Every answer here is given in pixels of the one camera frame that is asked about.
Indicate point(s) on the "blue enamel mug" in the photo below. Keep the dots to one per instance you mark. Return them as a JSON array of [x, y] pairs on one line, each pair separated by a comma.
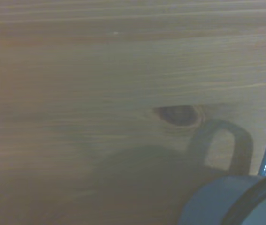
[[205, 201]]

